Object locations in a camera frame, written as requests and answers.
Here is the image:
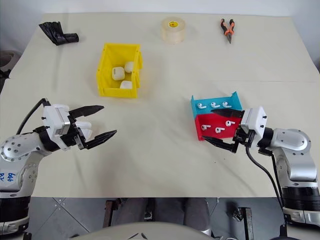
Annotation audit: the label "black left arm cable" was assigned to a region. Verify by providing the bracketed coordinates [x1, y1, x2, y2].
[15, 97, 50, 136]

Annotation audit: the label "white rounded robot torso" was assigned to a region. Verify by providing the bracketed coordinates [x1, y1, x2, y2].
[76, 220, 214, 240]

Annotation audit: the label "black crumpled bag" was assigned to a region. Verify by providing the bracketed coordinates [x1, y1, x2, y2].
[38, 21, 81, 47]

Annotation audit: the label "yellow plastic bin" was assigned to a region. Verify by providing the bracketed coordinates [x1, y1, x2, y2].
[95, 42, 144, 98]

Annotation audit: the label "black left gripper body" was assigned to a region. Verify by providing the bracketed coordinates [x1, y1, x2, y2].
[60, 113, 87, 151]

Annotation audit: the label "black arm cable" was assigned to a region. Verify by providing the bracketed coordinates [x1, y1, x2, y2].
[15, 97, 50, 136]
[245, 145, 289, 240]

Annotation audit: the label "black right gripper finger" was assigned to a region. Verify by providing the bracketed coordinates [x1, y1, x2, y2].
[203, 136, 237, 152]
[210, 107, 245, 119]

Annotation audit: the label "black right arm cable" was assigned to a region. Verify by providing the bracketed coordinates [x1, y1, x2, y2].
[245, 145, 289, 240]

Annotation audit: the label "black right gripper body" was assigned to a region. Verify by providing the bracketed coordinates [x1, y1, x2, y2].
[232, 124, 258, 154]

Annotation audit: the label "red plastic tray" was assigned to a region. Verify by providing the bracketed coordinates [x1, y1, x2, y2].
[194, 113, 242, 142]

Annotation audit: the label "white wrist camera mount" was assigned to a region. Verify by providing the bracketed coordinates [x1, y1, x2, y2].
[41, 104, 72, 144]
[240, 105, 268, 140]

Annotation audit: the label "teal plastic tray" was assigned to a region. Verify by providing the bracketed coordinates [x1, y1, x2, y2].
[190, 91, 244, 119]

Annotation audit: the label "orange black needle-nose pliers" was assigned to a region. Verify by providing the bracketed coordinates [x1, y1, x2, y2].
[219, 18, 237, 46]

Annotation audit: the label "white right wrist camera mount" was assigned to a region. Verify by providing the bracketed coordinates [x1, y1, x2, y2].
[240, 105, 268, 140]

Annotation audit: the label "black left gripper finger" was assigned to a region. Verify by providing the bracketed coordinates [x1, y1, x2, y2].
[68, 104, 105, 122]
[83, 129, 118, 151]

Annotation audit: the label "clear tape roll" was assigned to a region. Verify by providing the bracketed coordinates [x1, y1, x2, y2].
[160, 16, 187, 46]

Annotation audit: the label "rusty metal frame post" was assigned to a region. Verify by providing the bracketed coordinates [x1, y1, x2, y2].
[231, 205, 254, 240]
[103, 198, 123, 229]

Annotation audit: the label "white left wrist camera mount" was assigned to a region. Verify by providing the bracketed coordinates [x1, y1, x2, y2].
[41, 104, 72, 144]

